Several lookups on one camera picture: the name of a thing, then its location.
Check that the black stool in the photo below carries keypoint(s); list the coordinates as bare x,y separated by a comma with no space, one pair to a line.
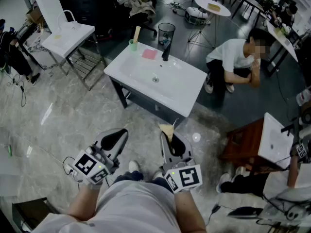
31,212

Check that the black sink faucet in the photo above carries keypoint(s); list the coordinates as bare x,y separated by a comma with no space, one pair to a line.
166,52

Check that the green small item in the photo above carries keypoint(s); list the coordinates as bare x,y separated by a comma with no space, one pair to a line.
9,150

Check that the white basin with metal stand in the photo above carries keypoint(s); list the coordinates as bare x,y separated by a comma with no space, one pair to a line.
70,39

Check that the white arched faucet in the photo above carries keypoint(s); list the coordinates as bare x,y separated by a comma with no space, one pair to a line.
70,21

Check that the yellow box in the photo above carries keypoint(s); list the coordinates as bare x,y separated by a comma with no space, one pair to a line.
213,7

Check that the long white desk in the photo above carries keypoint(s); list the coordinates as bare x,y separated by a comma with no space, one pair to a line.
289,46

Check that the round white table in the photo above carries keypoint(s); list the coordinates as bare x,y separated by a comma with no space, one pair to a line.
204,5

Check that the brown wooden cabinet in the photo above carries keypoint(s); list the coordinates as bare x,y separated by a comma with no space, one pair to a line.
243,144

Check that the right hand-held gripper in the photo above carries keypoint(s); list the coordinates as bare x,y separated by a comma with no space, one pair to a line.
188,177

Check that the white power strip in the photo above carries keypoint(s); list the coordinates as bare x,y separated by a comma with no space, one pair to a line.
70,170

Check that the dark sink cabinet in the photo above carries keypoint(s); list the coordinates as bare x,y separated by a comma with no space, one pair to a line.
145,103

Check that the grey power strip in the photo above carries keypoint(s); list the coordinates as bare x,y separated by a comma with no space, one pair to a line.
177,5

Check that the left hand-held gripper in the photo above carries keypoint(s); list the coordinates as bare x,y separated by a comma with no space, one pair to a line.
88,166

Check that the white floor appliance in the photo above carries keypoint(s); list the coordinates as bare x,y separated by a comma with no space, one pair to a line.
195,14

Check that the chair with tan clothing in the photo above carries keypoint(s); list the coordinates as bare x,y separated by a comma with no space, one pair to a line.
141,8

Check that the person's dark trousers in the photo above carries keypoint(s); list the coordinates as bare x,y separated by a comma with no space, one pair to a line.
131,176

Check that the person's left forearm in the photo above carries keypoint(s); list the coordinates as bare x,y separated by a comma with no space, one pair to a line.
81,203

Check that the person's white shoe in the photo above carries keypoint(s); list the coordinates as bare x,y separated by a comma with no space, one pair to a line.
158,174
133,166

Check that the black mesh waste bin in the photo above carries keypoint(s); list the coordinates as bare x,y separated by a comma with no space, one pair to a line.
166,34

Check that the short black faucet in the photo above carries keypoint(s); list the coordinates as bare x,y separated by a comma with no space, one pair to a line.
288,128

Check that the green cup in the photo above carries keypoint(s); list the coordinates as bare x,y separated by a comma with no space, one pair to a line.
133,45

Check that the person's right forearm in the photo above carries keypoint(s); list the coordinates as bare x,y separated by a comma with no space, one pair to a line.
190,210

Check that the tan toiletry item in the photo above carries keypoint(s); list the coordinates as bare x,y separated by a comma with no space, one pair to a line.
167,129

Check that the cardboard box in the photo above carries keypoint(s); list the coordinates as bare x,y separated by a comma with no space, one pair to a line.
35,16

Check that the black flat device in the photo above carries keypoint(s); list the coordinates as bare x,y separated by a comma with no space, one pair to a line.
245,212

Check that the person's white shirt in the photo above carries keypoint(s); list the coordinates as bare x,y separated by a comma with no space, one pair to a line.
136,210

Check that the black cabinet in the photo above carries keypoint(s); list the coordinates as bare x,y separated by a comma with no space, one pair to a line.
87,6

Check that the white basin on wooden cabinet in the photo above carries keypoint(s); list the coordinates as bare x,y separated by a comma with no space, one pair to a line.
269,135

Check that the black square table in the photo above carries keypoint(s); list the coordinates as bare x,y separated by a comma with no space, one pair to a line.
251,2

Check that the white sink counter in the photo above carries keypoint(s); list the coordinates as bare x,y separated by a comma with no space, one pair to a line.
184,86

